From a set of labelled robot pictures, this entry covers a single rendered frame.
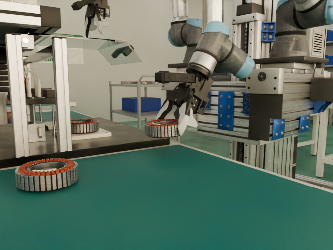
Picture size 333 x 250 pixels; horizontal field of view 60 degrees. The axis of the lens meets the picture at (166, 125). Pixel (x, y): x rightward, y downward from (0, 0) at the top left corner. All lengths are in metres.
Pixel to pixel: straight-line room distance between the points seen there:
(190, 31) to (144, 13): 5.80
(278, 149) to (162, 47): 6.12
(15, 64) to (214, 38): 0.52
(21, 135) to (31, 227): 0.35
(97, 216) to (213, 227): 0.17
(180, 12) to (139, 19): 5.57
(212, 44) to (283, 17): 0.47
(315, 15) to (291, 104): 0.31
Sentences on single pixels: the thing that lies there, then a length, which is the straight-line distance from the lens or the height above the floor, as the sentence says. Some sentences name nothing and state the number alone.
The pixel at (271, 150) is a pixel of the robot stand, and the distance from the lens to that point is 1.50.
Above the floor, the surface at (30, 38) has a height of 1.05.
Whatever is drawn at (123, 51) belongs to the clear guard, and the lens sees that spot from 0.95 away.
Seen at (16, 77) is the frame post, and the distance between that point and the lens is 0.75.
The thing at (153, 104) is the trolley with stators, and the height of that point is 0.64.
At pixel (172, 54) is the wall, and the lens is 7.58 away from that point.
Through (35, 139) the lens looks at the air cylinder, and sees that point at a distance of 0.93.
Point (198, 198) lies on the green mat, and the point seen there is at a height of 0.75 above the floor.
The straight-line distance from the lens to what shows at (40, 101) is 0.92.
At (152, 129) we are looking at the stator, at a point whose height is 0.82.
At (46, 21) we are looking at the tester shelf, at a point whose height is 1.08.
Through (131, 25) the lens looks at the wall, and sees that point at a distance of 7.09.
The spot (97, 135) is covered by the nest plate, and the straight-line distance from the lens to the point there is 0.94.
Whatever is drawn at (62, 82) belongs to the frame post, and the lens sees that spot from 0.77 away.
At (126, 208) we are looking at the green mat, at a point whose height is 0.75.
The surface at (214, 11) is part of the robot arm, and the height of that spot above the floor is 1.17.
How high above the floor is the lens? 0.95
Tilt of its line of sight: 9 degrees down
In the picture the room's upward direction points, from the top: straight up
